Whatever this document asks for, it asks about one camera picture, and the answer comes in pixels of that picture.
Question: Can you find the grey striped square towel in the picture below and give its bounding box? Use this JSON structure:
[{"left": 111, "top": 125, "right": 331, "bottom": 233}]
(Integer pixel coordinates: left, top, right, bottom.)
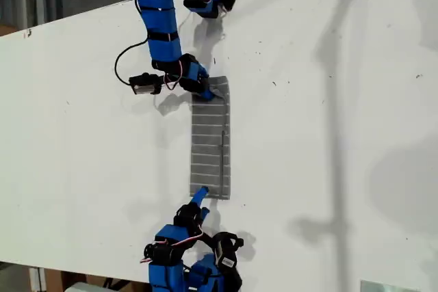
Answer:
[{"left": 189, "top": 75, "right": 233, "bottom": 201}]

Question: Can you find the white plastic container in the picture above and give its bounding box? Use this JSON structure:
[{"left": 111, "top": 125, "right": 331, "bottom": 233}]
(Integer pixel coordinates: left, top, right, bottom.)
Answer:
[{"left": 63, "top": 281, "right": 107, "bottom": 292}]

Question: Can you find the white upright strip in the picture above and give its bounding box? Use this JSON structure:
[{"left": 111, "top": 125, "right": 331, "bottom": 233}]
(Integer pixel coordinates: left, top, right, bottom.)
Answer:
[{"left": 28, "top": 267, "right": 47, "bottom": 292}]

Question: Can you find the red white gripper wire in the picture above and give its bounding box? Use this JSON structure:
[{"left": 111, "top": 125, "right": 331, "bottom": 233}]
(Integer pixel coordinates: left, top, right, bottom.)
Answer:
[{"left": 163, "top": 61, "right": 184, "bottom": 91}]

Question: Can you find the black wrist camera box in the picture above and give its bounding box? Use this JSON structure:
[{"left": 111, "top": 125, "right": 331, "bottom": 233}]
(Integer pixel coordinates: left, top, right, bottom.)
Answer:
[
  {"left": 211, "top": 232, "right": 245, "bottom": 269},
  {"left": 129, "top": 72, "right": 162, "bottom": 96}
]

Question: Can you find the black camera cable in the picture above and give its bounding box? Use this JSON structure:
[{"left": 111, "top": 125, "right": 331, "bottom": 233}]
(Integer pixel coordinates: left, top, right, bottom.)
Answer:
[{"left": 114, "top": 39, "right": 150, "bottom": 85}]

